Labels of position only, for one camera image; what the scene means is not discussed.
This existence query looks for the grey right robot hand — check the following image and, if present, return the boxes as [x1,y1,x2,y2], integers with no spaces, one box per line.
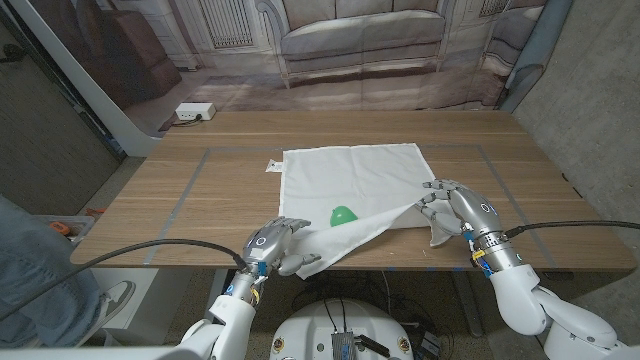
[413,178,504,240]

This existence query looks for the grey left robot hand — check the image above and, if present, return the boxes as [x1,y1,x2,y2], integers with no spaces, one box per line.
[242,215,323,277]

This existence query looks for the green ball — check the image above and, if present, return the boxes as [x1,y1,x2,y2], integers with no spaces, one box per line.
[329,205,359,228]

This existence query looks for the white cloth napkin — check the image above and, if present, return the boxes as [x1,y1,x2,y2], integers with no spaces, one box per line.
[278,142,454,280]

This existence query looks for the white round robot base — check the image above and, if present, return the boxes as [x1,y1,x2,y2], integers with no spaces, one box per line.
[269,298,415,360]

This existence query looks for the grey finned electronics module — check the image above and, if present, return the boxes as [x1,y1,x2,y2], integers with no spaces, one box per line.
[331,331,356,360]

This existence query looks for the white power strip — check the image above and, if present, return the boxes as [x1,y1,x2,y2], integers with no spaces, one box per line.
[174,102,217,122]

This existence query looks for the blue-grey rolled backdrop edge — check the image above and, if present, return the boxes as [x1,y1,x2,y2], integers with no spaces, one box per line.
[499,0,574,114]

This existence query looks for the clear plastic storage bin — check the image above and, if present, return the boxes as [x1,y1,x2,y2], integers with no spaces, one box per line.
[34,213,96,244]

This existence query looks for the printed sofa room backdrop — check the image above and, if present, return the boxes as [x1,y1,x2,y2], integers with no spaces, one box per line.
[27,0,551,112]

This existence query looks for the person in blue jeans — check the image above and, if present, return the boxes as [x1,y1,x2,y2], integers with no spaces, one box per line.
[0,194,137,349]

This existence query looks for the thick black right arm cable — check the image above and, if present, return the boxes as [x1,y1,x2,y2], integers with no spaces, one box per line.
[504,220,640,239]

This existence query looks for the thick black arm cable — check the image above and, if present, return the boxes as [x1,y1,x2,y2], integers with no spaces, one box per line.
[504,220,640,239]
[0,238,249,321]

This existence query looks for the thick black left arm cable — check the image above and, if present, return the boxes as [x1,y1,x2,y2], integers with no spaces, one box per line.
[0,238,249,321]

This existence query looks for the tangled black floor cables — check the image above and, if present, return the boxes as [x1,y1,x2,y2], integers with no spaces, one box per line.
[292,272,451,331]

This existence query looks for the black power strip cord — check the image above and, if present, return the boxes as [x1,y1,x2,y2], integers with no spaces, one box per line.
[159,113,204,132]

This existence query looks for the white slanted post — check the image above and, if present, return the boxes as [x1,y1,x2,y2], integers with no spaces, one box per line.
[8,0,161,158]

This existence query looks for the black wall mounted object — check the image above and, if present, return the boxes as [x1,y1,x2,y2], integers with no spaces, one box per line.
[0,43,24,64]

